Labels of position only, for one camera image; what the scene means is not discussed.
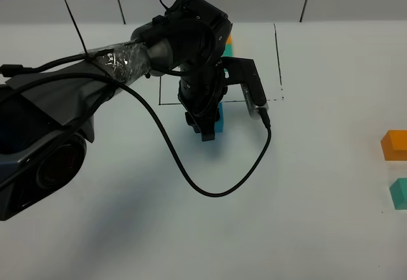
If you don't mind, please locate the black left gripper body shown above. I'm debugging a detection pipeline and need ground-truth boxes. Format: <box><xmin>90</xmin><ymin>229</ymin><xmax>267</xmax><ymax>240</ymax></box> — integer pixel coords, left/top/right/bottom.
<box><xmin>178</xmin><ymin>60</ymin><xmax>226</xmax><ymax>117</ymax></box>

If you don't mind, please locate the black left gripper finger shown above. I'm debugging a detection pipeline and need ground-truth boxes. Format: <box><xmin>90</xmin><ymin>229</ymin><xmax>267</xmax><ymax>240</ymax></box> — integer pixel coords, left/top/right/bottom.
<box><xmin>185</xmin><ymin>112</ymin><xmax>216</xmax><ymax>142</ymax></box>

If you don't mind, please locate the blue cube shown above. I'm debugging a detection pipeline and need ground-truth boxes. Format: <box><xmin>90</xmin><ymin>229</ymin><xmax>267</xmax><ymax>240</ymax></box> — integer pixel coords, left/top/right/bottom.
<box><xmin>214</xmin><ymin>102</ymin><xmax>224</xmax><ymax>133</ymax></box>

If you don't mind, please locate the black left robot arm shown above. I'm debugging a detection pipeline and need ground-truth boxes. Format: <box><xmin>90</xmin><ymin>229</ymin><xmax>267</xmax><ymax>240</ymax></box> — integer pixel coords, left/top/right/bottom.
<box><xmin>1</xmin><ymin>0</ymin><xmax>231</xmax><ymax>220</ymax></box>

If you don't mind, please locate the green template cube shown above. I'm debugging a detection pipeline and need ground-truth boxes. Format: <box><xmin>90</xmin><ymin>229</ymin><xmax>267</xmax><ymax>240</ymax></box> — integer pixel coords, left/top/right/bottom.
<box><xmin>222</xmin><ymin>43</ymin><xmax>233</xmax><ymax>57</ymax></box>

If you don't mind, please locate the orange template cube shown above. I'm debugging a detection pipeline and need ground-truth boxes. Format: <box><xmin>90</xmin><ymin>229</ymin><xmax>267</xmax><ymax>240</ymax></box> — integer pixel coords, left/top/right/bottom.
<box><xmin>226</xmin><ymin>34</ymin><xmax>232</xmax><ymax>45</ymax></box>

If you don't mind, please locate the black zip tie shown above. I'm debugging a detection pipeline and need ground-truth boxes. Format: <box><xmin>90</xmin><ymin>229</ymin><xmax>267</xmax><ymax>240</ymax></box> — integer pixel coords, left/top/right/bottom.
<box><xmin>64</xmin><ymin>0</ymin><xmax>90</xmax><ymax>58</ymax></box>

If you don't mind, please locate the loose orange cube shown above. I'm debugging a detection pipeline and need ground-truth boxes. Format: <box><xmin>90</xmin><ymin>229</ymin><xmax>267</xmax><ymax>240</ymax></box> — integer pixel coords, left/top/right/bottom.
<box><xmin>380</xmin><ymin>130</ymin><xmax>407</xmax><ymax>161</ymax></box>

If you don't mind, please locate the loose green cube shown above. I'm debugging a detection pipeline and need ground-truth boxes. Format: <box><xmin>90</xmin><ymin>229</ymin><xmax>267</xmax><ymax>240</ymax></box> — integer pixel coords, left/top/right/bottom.
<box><xmin>389</xmin><ymin>178</ymin><xmax>407</xmax><ymax>210</ymax></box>

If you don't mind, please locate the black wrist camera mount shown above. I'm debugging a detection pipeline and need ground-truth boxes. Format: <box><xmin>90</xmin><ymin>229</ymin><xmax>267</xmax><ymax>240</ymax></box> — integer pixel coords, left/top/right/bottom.
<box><xmin>221</xmin><ymin>57</ymin><xmax>271</xmax><ymax>127</ymax></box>

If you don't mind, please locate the black camera cable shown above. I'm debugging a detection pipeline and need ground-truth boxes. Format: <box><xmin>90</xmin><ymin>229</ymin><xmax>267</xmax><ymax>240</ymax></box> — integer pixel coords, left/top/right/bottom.
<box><xmin>0</xmin><ymin>0</ymin><xmax>273</xmax><ymax>198</ymax></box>

